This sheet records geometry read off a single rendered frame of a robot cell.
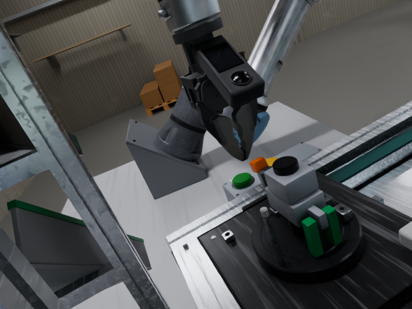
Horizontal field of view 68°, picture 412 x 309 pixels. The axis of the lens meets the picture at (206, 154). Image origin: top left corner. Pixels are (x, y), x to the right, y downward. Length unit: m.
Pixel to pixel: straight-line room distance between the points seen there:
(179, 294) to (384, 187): 0.41
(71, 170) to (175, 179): 0.65
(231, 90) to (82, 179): 0.19
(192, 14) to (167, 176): 0.55
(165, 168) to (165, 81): 4.64
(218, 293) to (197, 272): 0.06
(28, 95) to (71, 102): 6.87
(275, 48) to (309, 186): 0.49
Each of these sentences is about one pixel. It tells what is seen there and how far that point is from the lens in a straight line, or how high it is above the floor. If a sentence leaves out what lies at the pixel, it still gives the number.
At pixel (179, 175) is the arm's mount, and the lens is 0.87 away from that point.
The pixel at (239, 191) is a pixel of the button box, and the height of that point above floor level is 0.96.
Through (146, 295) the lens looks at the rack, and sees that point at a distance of 0.32.
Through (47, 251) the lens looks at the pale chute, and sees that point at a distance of 0.24.
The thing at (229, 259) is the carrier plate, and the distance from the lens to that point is 0.45.
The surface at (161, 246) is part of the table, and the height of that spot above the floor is 0.86.
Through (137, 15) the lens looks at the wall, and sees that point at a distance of 6.81.
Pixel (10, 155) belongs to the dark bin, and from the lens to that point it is 0.26.
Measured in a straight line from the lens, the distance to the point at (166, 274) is 0.65.
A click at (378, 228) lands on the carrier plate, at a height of 0.97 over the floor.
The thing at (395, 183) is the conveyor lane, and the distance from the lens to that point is 0.62.
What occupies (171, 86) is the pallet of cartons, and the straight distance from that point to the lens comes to 5.48.
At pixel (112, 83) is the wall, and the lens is 6.90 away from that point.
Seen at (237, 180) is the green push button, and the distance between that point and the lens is 0.60.
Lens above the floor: 1.28
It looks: 24 degrees down
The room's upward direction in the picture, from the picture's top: 21 degrees counter-clockwise
